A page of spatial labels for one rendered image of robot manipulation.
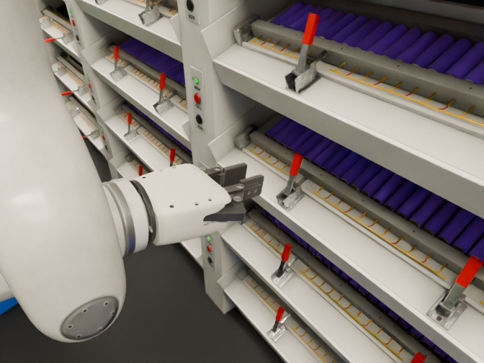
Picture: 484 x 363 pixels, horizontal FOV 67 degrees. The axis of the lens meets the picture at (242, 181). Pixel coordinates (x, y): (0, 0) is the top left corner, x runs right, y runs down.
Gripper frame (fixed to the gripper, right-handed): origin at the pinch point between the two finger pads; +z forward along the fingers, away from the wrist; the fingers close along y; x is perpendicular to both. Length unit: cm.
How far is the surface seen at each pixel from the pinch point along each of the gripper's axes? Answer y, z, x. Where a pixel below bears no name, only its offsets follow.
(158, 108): -42.2, 9.5, -5.8
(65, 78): -136, 14, -27
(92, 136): -114, 17, -45
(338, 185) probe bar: 5.8, 15.2, -1.6
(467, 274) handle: 26.7, 10.3, 0.2
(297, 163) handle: 0.5, 10.4, 0.7
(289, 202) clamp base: 1.1, 10.0, -6.0
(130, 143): -68, 14, -27
